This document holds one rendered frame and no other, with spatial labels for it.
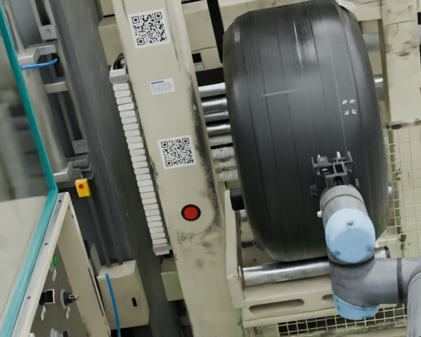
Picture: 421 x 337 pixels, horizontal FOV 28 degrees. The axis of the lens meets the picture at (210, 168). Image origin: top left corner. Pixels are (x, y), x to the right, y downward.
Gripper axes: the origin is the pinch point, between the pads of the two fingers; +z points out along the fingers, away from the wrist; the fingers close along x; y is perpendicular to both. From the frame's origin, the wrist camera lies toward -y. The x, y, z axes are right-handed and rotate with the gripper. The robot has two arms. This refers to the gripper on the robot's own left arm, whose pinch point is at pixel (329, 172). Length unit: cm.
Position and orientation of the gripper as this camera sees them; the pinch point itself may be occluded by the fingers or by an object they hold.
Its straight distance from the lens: 166.0
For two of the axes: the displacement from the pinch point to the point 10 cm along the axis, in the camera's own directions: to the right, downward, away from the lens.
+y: -1.8, -9.2, -3.5
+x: -9.8, 1.6, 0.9
